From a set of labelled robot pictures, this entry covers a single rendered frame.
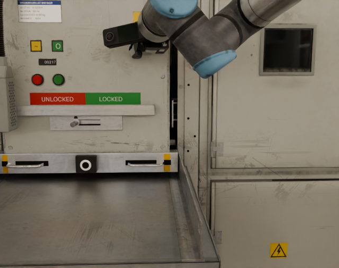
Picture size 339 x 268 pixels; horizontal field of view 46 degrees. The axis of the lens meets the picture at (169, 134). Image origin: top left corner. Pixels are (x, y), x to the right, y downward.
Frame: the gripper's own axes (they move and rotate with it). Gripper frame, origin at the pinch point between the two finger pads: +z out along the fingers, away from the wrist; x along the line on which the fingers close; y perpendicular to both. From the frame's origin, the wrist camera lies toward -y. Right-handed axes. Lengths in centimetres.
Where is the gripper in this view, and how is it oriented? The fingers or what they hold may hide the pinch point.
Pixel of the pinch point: (130, 50)
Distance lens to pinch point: 117.1
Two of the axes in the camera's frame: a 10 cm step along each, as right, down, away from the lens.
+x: -0.8, -9.9, 0.9
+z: -2.9, 1.1, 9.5
